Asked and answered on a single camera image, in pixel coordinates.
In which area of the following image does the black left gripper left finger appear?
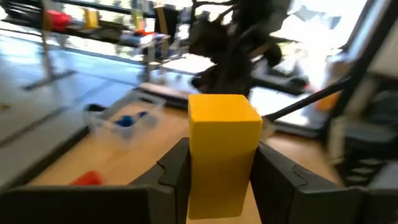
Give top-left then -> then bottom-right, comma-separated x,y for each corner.
0,137 -> 192,224

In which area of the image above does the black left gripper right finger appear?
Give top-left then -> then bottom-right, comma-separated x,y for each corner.
250,141 -> 398,224

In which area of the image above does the yellow toy block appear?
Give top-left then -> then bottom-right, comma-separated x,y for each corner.
187,93 -> 264,220

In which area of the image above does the red toy block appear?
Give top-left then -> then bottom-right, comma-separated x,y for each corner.
70,170 -> 103,187

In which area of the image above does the black robotic equipment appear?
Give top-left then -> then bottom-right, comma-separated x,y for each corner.
323,77 -> 398,190

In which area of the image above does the clear plastic bin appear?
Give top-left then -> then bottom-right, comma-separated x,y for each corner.
82,93 -> 167,150

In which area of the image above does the stack of books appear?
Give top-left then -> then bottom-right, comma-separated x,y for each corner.
119,29 -> 170,47

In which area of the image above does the background desk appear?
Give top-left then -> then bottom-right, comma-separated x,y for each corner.
0,0 -> 175,91

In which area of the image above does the yellow background object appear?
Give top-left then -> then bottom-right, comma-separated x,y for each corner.
83,7 -> 100,30

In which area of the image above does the red background object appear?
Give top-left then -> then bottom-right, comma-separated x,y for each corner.
46,9 -> 73,32

